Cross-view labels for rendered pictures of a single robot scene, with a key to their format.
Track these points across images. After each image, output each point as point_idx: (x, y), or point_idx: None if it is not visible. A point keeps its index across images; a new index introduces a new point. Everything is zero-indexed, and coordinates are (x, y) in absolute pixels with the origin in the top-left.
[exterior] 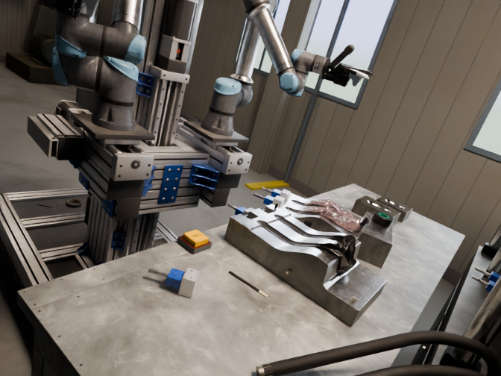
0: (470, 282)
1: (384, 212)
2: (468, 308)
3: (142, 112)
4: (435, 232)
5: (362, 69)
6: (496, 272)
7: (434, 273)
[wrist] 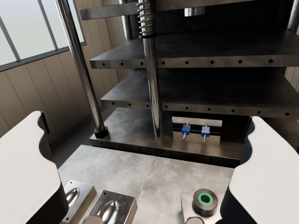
0: (173, 148)
1: (126, 208)
2: (217, 150)
3: None
4: (95, 164)
5: (39, 145)
6: (163, 130)
7: (195, 166)
